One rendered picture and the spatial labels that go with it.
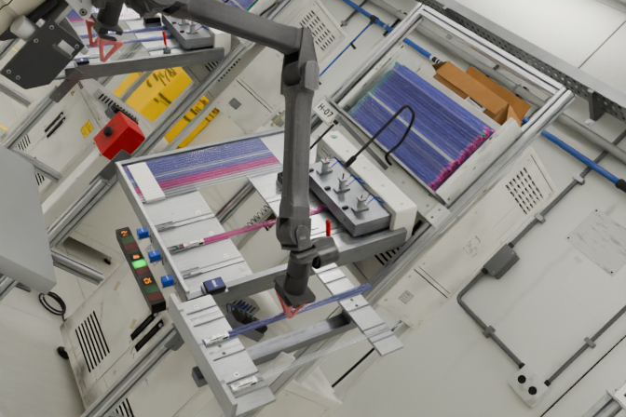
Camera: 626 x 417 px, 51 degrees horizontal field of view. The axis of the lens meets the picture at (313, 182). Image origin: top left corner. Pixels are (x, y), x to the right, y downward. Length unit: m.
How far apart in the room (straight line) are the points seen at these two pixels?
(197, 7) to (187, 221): 0.79
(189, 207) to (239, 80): 1.26
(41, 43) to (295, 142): 0.59
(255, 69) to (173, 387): 1.66
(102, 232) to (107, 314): 0.99
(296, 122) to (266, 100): 1.83
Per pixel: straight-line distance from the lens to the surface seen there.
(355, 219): 2.00
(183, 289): 1.82
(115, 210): 3.40
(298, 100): 1.56
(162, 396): 2.21
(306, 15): 3.29
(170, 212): 2.09
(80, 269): 2.56
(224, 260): 1.91
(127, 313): 2.45
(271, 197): 2.15
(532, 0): 4.51
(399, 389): 3.61
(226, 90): 3.25
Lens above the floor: 1.28
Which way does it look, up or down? 4 degrees down
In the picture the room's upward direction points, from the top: 45 degrees clockwise
